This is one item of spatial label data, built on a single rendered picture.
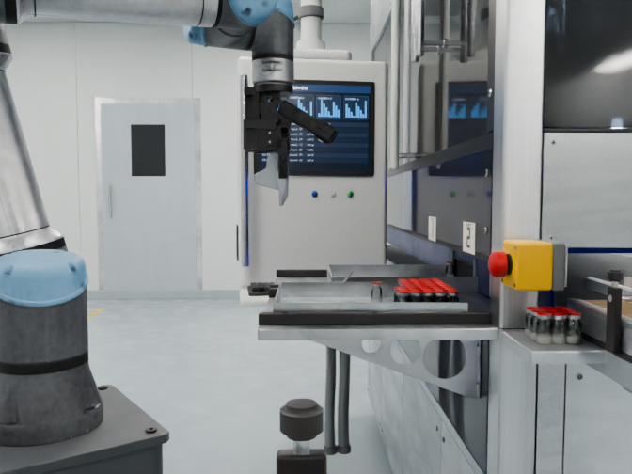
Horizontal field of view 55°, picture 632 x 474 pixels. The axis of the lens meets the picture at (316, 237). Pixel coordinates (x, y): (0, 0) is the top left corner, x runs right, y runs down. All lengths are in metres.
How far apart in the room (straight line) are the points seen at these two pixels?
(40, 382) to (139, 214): 5.95
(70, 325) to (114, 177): 6.02
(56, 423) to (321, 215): 1.32
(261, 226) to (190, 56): 4.96
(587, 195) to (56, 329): 0.82
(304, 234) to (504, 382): 1.08
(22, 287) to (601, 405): 0.91
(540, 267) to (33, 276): 0.70
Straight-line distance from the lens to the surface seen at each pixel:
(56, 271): 0.84
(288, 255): 1.99
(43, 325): 0.84
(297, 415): 0.29
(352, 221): 2.01
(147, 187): 6.74
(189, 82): 6.77
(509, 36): 1.06
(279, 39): 1.10
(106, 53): 7.04
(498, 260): 0.95
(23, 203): 0.98
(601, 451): 1.18
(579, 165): 1.07
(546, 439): 1.13
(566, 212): 1.06
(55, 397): 0.86
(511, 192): 1.03
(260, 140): 1.08
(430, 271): 1.68
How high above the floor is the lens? 1.10
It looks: 4 degrees down
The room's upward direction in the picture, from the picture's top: straight up
